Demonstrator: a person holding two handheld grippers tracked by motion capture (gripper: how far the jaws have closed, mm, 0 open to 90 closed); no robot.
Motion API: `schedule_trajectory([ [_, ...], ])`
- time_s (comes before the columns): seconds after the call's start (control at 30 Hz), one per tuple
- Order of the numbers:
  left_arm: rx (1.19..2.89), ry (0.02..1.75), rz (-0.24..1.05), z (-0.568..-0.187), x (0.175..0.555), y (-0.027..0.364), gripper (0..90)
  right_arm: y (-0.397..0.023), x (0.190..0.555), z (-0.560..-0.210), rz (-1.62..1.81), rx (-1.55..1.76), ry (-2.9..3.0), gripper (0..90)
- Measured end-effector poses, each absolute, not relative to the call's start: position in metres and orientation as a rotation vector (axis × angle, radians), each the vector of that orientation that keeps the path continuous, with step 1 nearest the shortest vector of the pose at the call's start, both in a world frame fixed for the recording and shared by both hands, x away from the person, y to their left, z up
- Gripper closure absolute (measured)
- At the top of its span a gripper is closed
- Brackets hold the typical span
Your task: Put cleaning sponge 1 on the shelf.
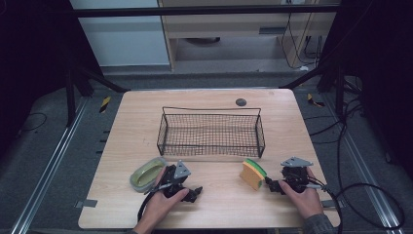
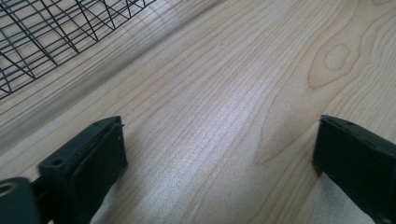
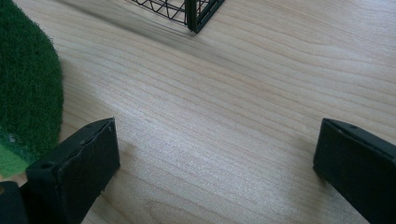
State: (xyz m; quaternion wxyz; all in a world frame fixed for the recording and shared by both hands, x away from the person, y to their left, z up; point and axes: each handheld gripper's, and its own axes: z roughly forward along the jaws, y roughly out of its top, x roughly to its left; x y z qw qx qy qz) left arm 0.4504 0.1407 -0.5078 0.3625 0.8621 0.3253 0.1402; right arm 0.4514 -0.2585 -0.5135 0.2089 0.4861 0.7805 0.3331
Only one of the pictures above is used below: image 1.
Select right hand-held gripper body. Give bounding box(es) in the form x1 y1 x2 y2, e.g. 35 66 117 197
280 156 315 193

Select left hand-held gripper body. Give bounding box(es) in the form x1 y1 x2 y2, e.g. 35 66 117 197
161 159 193 199

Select yellow and green sponge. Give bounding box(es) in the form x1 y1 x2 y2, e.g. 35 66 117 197
239 158 268 192

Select green bowl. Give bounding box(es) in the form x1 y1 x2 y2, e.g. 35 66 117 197
130 156 169 195

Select black wire mesh basket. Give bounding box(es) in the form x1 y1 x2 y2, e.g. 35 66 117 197
156 106 267 160

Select person's right hand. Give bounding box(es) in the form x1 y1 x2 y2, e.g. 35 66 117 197
279 168 326 219

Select person's left hand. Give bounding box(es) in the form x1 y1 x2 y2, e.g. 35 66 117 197
140 167 190 227

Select yellow black striped tape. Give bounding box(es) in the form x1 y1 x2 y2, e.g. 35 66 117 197
306 93 326 108
98 96 112 114

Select black curtain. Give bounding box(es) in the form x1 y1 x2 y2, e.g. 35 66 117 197
0 0 102 160
319 0 413 181

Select white cabinet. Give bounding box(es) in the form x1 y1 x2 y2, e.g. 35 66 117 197
69 0 170 68

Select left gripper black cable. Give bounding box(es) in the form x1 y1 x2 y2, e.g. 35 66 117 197
136 182 171 222

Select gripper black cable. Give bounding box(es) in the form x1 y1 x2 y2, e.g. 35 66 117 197
305 182 406 234
136 182 171 222

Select grey metal table bracket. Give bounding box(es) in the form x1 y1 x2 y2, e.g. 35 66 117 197
74 198 98 210
320 199 346 210

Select black floor cable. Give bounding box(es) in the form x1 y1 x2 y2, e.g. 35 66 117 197
305 97 368 196
18 111 49 134

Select aluminium floor rail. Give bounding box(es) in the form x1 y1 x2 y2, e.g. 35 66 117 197
323 93 405 234
10 97 90 234

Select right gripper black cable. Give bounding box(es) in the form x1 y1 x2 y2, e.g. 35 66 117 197
305 182 406 234

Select black slanted frame strut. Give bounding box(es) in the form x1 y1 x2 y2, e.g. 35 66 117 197
281 62 346 119
65 63 131 128

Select black horizontal frame bar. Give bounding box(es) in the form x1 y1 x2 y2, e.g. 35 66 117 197
69 4 341 19

